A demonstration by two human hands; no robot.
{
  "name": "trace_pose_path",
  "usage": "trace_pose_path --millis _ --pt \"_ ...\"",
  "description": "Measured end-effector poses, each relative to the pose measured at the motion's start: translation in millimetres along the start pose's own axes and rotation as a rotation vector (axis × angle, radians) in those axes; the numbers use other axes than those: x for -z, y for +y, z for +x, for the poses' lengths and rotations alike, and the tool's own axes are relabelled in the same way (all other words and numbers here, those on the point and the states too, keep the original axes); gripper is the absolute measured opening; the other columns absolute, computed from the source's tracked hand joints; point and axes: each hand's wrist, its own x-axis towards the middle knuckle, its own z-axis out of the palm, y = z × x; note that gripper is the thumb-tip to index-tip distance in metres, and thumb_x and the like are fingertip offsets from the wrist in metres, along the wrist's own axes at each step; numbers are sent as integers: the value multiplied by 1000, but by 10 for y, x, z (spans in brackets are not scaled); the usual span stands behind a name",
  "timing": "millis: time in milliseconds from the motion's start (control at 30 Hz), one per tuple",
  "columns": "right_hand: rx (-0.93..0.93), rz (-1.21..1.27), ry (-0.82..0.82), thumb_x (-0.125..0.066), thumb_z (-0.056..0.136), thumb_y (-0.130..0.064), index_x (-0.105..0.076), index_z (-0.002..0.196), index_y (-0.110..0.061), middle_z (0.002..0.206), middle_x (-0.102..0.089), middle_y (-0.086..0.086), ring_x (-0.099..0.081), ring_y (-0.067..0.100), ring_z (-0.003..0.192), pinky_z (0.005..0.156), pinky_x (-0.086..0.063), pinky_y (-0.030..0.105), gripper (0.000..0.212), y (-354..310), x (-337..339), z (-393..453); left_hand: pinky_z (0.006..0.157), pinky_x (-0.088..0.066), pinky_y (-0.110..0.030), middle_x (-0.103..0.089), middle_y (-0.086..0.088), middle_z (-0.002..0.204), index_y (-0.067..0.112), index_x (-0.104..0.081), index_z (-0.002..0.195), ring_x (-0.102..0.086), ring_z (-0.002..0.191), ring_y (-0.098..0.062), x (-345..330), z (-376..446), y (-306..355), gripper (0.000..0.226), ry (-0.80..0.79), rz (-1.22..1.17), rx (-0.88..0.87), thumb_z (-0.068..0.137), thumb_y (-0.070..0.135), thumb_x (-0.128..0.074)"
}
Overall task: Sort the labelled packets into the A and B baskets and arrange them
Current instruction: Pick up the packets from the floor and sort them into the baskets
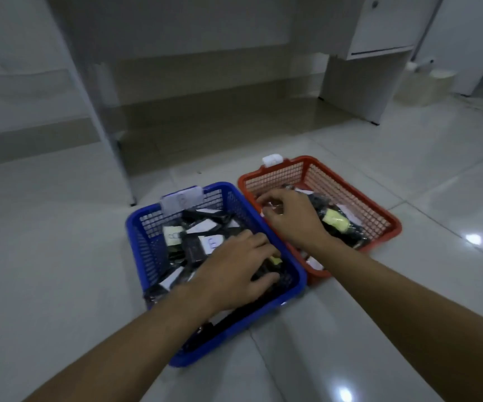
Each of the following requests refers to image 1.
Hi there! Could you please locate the person's left hand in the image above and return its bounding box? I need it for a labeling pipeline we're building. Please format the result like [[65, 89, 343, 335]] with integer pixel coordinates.
[[187, 229, 282, 314]]

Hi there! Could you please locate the person's right hand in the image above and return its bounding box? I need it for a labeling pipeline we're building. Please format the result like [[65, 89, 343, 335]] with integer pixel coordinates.
[[256, 188, 334, 254]]

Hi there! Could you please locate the red plastic basket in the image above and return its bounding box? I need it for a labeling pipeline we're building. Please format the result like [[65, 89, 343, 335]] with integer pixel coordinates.
[[237, 155, 403, 285]]

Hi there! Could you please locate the blue plastic basket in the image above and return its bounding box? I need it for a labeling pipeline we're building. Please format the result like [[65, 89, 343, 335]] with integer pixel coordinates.
[[125, 181, 308, 368]]

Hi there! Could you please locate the person's left forearm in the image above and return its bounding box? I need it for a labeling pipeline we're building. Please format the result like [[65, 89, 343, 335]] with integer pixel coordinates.
[[23, 288, 221, 402]]

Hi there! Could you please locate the person's right forearm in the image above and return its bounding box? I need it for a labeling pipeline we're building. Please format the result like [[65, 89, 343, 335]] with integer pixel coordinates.
[[312, 238, 483, 402]]

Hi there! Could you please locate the large white paper tag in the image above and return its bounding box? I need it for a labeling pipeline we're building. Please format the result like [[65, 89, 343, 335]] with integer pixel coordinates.
[[160, 186, 205, 216]]

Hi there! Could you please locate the white desk side panel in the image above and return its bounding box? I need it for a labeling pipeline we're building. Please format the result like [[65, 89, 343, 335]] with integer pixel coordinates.
[[318, 50, 414, 126], [44, 0, 137, 207], [415, 0, 483, 97]]

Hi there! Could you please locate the beige cardboard box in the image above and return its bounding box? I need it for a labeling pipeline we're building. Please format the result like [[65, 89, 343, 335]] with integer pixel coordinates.
[[394, 69, 456, 107]]

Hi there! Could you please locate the white desk drawer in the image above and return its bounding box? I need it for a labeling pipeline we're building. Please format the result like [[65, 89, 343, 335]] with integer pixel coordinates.
[[341, 0, 445, 61]]

